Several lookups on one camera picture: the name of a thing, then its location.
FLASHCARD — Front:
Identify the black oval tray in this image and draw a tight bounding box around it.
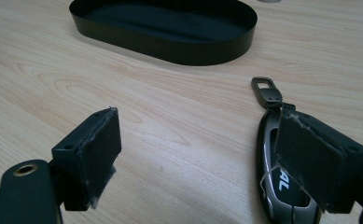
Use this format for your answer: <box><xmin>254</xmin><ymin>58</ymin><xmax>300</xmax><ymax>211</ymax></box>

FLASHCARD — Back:
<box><xmin>68</xmin><ymin>0</ymin><xmax>258</xmax><ymax>66</ymax></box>

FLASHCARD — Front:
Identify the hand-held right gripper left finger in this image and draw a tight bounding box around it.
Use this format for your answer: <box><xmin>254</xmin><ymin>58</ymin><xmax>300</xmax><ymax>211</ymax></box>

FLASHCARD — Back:
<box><xmin>50</xmin><ymin>106</ymin><xmax>122</xmax><ymax>212</ymax></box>

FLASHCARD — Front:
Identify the black car key fob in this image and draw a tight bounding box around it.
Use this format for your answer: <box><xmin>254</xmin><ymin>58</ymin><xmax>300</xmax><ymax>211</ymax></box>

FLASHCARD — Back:
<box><xmin>250</xmin><ymin>77</ymin><xmax>323</xmax><ymax>224</ymax></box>

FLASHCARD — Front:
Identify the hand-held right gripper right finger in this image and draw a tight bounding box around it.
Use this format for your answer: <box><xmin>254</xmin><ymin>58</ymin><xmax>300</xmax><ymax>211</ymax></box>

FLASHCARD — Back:
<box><xmin>274</xmin><ymin>107</ymin><xmax>363</xmax><ymax>215</ymax></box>

